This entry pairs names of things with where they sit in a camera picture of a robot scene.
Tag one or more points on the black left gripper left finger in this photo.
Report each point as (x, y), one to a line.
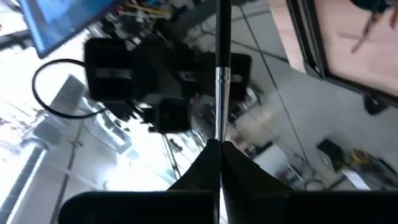
(186, 205)

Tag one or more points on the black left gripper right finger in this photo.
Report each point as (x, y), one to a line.
(255, 205)

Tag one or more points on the black paintbrush wide silver ferrule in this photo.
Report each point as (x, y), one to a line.
(223, 37)

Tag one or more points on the black power adapter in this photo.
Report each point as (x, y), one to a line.
(329, 152)

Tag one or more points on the grey and black laptop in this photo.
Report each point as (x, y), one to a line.
(56, 18)

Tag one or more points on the dark green plastic cup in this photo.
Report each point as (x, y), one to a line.
(370, 4)

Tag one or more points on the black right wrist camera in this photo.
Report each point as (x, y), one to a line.
(172, 115)

